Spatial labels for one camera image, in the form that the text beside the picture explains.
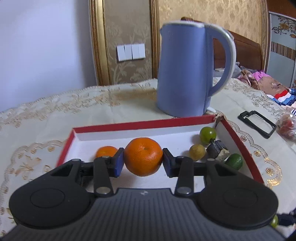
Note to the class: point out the white wall light switches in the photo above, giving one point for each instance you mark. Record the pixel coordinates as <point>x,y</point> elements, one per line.
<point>130,52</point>

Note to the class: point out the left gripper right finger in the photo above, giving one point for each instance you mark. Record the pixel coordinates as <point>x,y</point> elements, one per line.
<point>183,168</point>

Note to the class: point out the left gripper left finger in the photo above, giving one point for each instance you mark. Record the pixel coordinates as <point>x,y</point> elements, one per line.
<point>104,168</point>

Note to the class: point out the green persimmon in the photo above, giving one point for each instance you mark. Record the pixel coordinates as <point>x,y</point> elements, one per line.
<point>207,135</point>
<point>274,222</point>

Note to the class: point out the small orange mandarin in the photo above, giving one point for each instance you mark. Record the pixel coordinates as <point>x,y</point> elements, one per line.
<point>106,151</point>

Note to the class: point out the large dark sugarcane piece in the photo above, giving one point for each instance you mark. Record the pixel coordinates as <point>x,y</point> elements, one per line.
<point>217,150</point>

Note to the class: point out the yellow-brown round fruit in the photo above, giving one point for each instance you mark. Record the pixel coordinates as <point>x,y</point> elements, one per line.
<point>197,152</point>

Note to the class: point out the large orange mandarin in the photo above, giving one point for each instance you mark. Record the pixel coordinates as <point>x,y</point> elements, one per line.
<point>143,156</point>

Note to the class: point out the gold picture frame moulding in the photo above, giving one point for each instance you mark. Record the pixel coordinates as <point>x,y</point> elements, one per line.
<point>116,23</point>

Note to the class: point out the wooden bed headboard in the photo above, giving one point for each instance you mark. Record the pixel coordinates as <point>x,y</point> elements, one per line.
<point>249,53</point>

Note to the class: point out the colourful bedding pile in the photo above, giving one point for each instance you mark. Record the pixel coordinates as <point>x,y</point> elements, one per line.
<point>259,80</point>

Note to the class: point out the red shallow cardboard box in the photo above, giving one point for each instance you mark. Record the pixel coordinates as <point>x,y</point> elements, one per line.
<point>176,134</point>

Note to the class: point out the plastic bag of red fruit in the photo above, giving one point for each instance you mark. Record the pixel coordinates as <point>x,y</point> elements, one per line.
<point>286,126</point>

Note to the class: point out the cream gold patterned tablecloth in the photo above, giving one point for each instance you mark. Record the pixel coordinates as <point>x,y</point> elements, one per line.
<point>34,134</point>

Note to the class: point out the blue electric kettle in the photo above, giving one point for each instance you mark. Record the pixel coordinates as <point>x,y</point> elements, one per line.
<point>186,66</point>

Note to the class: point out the black rectangular plastic frame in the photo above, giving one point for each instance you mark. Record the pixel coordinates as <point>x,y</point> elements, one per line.
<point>258,122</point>

